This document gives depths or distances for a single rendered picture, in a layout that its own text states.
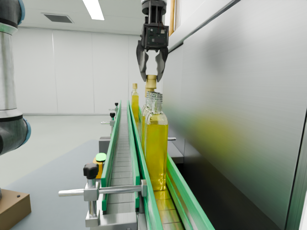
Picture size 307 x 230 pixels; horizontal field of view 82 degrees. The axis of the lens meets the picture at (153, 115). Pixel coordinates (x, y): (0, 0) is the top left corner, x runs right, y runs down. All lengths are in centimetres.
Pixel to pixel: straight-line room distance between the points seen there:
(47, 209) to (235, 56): 70
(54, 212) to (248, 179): 58
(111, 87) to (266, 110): 610
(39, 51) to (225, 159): 670
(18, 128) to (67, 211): 32
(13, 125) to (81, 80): 577
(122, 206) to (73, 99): 617
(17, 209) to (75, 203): 16
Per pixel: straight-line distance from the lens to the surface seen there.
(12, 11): 75
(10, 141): 73
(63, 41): 669
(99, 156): 81
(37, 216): 72
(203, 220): 32
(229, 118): 38
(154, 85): 56
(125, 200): 49
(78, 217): 68
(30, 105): 704
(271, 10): 34
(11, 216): 70
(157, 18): 56
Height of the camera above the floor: 117
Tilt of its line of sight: 10 degrees down
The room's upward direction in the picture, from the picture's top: 2 degrees clockwise
